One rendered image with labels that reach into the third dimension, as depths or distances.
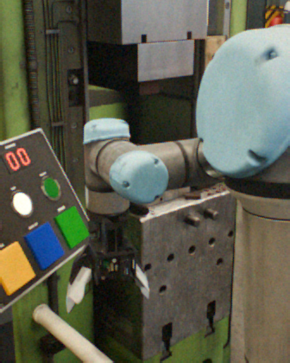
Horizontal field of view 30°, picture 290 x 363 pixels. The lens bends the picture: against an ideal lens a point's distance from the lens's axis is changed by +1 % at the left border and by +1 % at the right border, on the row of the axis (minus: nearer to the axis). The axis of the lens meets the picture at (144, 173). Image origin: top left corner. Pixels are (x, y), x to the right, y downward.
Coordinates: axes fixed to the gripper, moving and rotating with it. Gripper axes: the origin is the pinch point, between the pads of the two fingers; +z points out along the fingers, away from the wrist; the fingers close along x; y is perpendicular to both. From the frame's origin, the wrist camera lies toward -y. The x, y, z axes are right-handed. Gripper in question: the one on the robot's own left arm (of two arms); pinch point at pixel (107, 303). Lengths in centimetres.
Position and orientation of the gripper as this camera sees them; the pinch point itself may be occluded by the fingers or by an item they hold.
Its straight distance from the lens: 105.0
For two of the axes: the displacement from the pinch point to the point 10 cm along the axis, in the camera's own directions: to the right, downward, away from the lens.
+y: 3.0, 3.0, -9.1
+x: 9.5, -1.0, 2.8
